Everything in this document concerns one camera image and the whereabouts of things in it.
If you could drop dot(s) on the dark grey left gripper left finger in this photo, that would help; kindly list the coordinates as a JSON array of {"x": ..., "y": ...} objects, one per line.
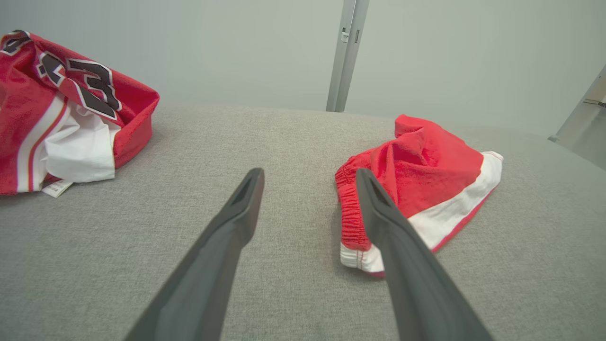
[{"x": 213, "y": 265}]

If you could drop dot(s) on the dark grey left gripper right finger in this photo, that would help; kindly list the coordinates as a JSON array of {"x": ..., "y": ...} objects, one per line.
[{"x": 412, "y": 279}]

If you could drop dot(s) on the red shorts white hem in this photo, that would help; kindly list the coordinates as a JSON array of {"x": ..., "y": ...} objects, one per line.
[{"x": 426, "y": 170}]

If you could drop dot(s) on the red basketball jersey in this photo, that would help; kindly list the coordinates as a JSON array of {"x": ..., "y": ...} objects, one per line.
[{"x": 28, "y": 94}]

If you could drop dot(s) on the grey metal partition post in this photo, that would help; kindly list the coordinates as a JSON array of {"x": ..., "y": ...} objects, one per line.
[{"x": 345, "y": 57}]

